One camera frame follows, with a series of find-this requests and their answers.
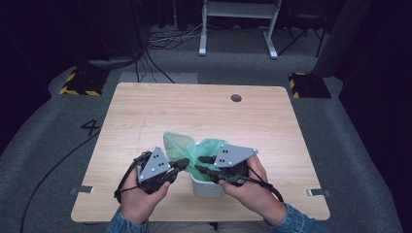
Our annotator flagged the white metal desk frame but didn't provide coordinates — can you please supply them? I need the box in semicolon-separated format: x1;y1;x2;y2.
198;0;284;60

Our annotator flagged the black yellow striped stand base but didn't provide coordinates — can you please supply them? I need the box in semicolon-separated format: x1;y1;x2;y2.
288;72;332;100
58;67;111;97

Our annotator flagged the white plastic trash bin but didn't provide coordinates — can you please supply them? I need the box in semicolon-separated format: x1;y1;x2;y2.
189;172;226;199

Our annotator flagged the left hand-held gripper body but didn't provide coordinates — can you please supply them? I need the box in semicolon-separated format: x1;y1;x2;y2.
135;146;179;196

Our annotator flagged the grey tape tab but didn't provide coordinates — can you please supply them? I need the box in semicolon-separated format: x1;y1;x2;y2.
306;187;332;198
69;184;95;196

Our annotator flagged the hand-held gripper black cable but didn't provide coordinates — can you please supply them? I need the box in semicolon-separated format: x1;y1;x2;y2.
113;150;153;204
223;164;285;204

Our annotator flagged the long black floor cable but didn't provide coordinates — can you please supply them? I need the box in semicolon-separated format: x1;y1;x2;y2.
18;129;102;233

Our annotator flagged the right hand-held gripper black cable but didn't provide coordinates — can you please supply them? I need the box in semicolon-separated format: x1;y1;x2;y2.
223;164;285;204

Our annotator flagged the left hand-held gripper black cable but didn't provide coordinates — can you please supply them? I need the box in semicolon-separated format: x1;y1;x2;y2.
113;150;153;204

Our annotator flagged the grey pillar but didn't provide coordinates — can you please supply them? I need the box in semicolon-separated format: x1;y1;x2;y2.
311;0;373;79

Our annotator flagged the person's left hand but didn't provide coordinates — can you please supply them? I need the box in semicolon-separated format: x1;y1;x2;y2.
120;167;172;226

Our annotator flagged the bundle of floor cables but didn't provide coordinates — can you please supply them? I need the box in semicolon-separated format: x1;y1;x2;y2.
134;22;210;84

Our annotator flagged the person's right hand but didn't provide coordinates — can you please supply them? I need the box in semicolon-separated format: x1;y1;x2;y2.
218;154;289;227

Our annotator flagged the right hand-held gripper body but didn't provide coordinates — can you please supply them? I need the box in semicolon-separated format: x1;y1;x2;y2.
213;144;259;187

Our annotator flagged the green plastic trash bag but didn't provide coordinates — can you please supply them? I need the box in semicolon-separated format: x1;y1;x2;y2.
162;130;229;183

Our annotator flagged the black folding stand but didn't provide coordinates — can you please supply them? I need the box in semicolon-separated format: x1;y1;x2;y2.
277;6;328;58

